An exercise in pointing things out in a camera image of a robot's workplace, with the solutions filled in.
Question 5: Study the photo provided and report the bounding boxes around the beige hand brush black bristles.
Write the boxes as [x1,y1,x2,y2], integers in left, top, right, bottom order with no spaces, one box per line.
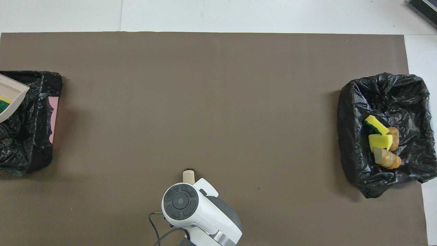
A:
[182,169,195,187]

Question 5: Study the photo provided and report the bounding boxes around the small yellow sponge wedge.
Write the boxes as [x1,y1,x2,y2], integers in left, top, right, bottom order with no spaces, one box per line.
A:
[364,115,390,135]

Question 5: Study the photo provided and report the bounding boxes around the large yellow sponge block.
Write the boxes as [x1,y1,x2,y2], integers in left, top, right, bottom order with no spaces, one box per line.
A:
[368,134,393,153]

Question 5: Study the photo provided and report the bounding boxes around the striped toy croissant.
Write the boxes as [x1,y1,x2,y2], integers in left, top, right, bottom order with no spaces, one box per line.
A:
[372,147,402,170]

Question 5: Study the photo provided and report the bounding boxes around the golden brown bread roll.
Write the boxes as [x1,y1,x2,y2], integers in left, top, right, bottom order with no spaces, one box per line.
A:
[387,127,400,152]

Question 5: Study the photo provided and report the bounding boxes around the beige plastic dustpan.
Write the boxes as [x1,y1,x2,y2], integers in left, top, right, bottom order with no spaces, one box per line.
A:
[0,73,30,123]

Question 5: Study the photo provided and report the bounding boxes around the green and yellow sponge piece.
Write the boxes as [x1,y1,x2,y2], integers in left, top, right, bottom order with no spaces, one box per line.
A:
[0,97,14,113]

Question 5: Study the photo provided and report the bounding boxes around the pink bin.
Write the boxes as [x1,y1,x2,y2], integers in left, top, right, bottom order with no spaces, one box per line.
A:
[48,96,59,144]

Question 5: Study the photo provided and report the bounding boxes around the black trash bag over pink bin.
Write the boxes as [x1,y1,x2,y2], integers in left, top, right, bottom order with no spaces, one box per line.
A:
[0,70,63,176]

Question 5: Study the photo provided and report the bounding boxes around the brown table mat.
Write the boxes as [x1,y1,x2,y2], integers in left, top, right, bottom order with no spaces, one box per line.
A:
[0,32,429,246]

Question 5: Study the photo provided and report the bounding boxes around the black ribbed device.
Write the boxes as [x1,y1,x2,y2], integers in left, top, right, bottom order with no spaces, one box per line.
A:
[407,0,437,29]

